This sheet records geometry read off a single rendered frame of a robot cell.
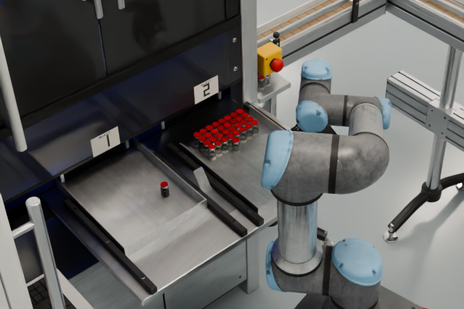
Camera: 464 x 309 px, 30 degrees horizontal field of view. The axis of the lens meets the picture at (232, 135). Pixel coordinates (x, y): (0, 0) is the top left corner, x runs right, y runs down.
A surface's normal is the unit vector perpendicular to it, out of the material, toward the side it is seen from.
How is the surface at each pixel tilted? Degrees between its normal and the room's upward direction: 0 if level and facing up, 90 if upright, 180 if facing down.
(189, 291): 90
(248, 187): 0
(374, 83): 0
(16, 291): 90
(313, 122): 90
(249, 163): 0
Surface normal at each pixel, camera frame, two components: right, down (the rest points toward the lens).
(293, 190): -0.22, 0.79
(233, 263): 0.64, 0.49
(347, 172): 0.10, 0.26
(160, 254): -0.03, -0.76
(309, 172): -0.15, 0.29
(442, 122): -0.77, 0.43
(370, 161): 0.60, -0.09
